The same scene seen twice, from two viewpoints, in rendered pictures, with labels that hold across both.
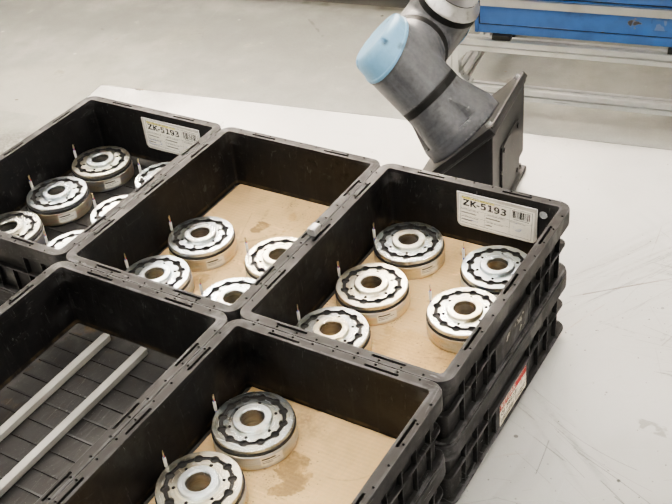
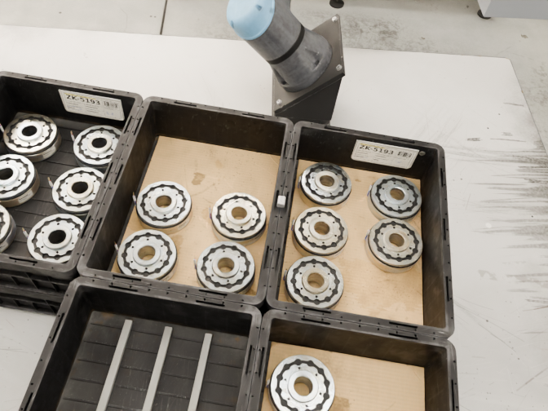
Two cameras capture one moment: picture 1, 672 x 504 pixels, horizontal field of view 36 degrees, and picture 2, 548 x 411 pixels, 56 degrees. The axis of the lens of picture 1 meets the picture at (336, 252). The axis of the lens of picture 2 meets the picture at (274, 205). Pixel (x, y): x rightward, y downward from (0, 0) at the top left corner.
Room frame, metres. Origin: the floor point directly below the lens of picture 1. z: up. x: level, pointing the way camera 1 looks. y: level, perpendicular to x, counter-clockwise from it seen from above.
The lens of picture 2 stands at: (0.77, 0.32, 1.68)
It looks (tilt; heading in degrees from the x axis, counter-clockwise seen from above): 56 degrees down; 326
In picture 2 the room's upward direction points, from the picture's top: 9 degrees clockwise
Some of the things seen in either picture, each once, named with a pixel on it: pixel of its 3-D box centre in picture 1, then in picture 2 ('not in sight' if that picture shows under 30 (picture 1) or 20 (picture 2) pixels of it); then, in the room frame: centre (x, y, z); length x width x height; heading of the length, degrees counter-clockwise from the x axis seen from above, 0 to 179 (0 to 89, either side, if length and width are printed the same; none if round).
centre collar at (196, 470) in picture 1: (198, 482); not in sight; (0.81, 0.19, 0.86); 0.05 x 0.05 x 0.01
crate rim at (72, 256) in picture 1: (230, 214); (197, 191); (1.27, 0.15, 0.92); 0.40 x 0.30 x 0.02; 145
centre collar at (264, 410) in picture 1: (252, 418); (302, 386); (0.90, 0.12, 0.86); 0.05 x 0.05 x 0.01
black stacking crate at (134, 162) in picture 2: (235, 242); (198, 206); (1.27, 0.15, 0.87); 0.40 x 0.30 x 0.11; 145
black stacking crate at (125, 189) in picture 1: (86, 198); (40, 179); (1.44, 0.39, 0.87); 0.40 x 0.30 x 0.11; 145
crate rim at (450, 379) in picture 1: (412, 264); (364, 219); (1.10, -0.10, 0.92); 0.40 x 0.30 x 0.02; 145
